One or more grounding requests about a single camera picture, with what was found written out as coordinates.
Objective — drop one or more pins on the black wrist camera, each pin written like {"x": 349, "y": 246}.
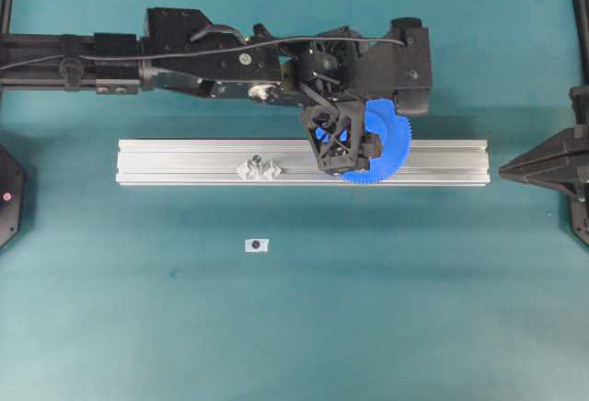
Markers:
{"x": 400, "y": 72}

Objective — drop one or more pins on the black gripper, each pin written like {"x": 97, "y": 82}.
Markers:
{"x": 325, "y": 66}

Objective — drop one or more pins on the white bracket above upper shaft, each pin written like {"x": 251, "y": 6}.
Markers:
{"x": 269, "y": 171}

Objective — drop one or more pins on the black frame post right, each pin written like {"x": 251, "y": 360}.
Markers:
{"x": 581, "y": 18}

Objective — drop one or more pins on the white bracket below upper shaft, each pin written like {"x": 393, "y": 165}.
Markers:
{"x": 249, "y": 170}

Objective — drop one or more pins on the black right gripper at rest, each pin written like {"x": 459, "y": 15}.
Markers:
{"x": 559, "y": 163}

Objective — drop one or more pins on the large blue gear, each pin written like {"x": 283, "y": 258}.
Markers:
{"x": 366, "y": 143}

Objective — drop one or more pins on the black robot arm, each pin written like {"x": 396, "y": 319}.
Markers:
{"x": 182, "y": 51}

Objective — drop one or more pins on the silver aluminium extrusion rail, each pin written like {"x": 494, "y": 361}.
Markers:
{"x": 182, "y": 162}

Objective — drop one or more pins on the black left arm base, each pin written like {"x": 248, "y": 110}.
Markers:
{"x": 12, "y": 188}

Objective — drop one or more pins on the small white marker tag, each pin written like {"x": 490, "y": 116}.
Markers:
{"x": 257, "y": 245}

